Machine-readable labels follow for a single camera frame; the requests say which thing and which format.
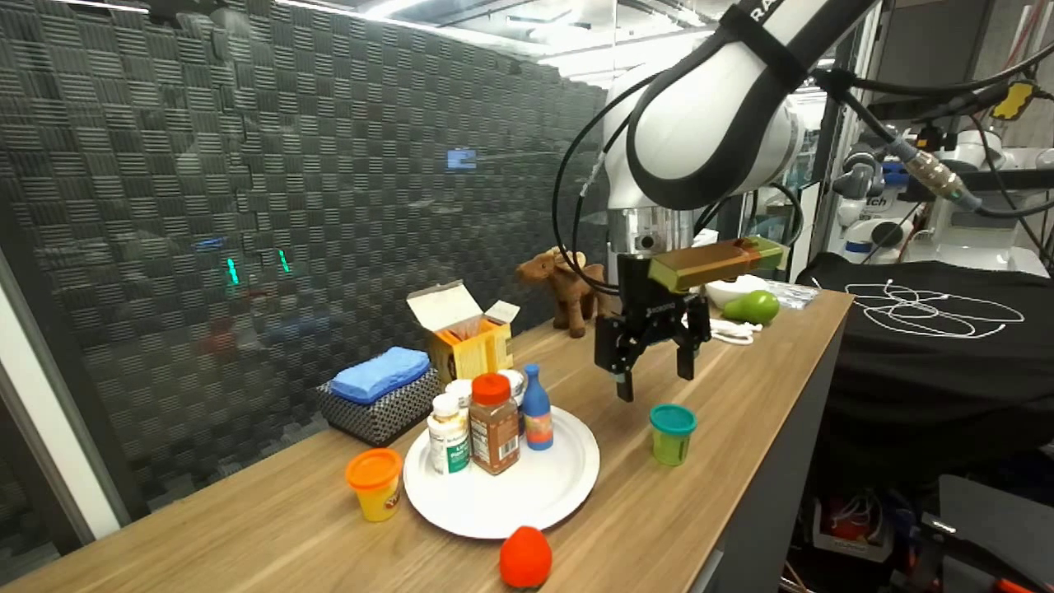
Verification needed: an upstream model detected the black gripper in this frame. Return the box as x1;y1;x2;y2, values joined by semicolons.
596;253;713;401

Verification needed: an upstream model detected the green tub teal lid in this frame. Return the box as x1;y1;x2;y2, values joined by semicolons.
648;401;700;467

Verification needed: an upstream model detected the blue toy bottle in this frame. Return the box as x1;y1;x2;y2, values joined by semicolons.
522;364;555;453

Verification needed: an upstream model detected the white pill bottle back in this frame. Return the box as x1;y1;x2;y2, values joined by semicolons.
501;371;529;406

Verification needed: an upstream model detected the spice jar orange lid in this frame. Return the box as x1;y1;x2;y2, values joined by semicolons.
467;374;522;475

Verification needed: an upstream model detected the white pill bottle green label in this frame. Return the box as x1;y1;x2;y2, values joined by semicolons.
430;397;472;475

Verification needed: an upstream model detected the yellow tub orange lid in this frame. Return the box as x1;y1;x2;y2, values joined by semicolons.
342;448;401;523

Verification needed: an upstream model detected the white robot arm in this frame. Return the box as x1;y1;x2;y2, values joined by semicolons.
592;0;878;401

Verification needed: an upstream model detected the brown moose plushie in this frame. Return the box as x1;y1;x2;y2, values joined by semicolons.
518;248;604;339

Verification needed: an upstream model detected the white paper plate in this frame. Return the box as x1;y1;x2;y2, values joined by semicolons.
401;408;600;541

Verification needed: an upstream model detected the orange plushie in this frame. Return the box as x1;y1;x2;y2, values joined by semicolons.
497;528;555;591

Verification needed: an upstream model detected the green pear toy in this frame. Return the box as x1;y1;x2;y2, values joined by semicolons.
722;290;780;325

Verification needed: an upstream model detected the white bowl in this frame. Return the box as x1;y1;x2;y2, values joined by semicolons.
706;275;818;310

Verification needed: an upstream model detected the yellow cardboard box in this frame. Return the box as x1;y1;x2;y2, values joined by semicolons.
405;282;522;384

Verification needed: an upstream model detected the blue sponge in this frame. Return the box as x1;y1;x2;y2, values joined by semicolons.
329;346;431;406

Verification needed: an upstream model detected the grey woven basket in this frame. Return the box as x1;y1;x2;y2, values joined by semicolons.
317;374;443;444

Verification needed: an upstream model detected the white coiled cable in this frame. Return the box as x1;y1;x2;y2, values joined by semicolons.
710;312;765;350

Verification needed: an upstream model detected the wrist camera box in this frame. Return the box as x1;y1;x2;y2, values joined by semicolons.
648;238;789;293

